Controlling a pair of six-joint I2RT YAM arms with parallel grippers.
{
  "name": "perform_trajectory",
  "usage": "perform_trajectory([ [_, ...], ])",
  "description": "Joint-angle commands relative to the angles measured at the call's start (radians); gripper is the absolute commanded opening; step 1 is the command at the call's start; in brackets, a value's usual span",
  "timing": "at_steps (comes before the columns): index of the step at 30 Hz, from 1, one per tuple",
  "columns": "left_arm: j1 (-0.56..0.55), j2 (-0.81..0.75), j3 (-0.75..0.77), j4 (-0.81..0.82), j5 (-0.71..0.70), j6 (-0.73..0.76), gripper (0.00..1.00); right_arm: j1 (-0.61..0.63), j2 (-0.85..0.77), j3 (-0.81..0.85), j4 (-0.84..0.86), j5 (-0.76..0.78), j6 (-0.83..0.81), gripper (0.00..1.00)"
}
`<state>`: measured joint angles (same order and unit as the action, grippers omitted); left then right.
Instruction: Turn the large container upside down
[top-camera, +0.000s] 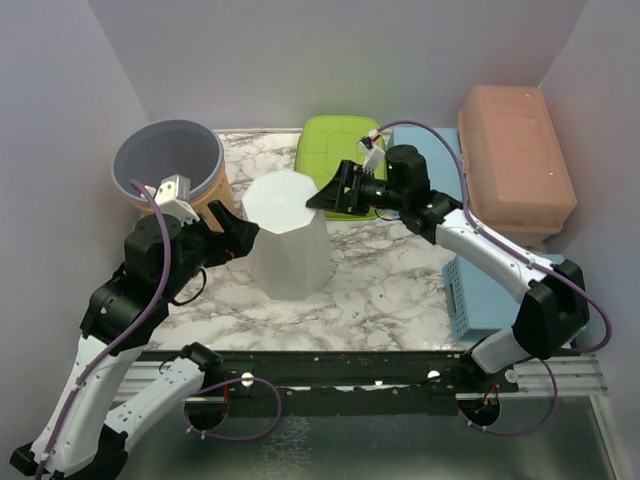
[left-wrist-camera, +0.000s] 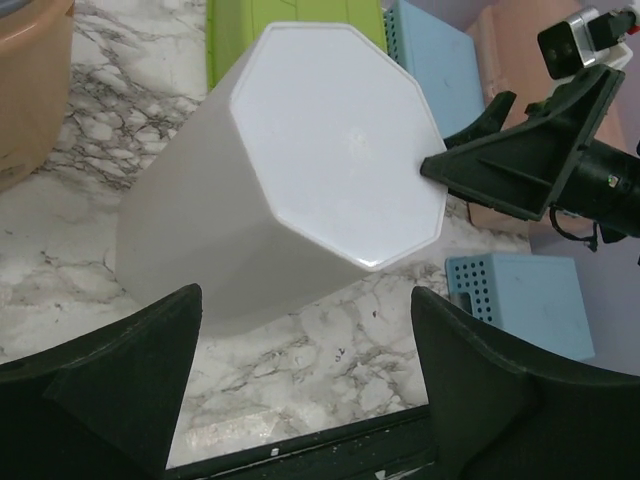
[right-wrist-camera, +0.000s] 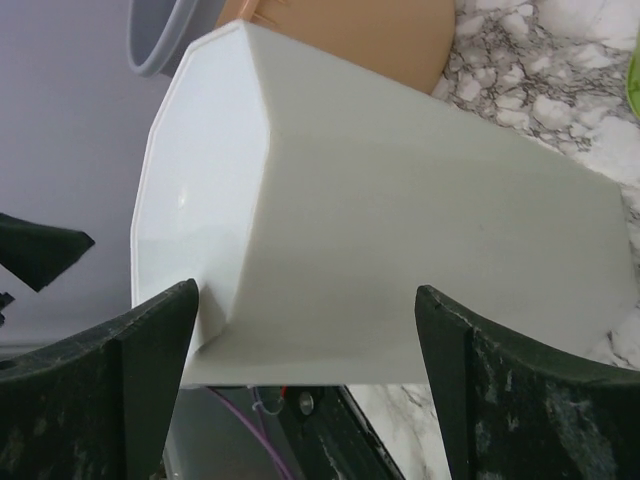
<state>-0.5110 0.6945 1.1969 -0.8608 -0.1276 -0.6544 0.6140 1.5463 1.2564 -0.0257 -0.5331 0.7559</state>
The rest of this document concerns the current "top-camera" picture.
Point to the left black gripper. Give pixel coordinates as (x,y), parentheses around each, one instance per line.
(225,246)

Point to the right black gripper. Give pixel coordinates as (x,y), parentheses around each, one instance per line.
(334,198)

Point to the orange capybara bucket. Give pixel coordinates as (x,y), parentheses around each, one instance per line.
(220,195)

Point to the green plastic tray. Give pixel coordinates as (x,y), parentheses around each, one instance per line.
(328,139)

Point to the white octagonal bin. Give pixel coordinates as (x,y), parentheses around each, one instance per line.
(290,259)

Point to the small blue perforated basket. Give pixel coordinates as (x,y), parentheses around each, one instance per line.
(441,169)

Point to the grey round bucket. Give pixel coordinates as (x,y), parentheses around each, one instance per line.
(166,148)

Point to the large blue perforated basket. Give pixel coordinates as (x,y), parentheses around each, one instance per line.
(478,306)

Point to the pink translucent lidded box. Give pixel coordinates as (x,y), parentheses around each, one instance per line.
(516,174)

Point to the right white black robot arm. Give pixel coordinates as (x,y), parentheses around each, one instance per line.
(552,309)

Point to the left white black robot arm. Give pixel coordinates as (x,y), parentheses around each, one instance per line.
(86,436)

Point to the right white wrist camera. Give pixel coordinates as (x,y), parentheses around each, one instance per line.
(374,153)

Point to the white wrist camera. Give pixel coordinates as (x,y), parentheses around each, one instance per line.
(374,153)
(172,197)

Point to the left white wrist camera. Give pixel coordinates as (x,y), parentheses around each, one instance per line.
(172,197)

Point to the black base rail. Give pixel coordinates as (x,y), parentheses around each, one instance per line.
(355,383)

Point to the aluminium extrusion rail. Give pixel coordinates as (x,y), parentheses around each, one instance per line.
(574,377)

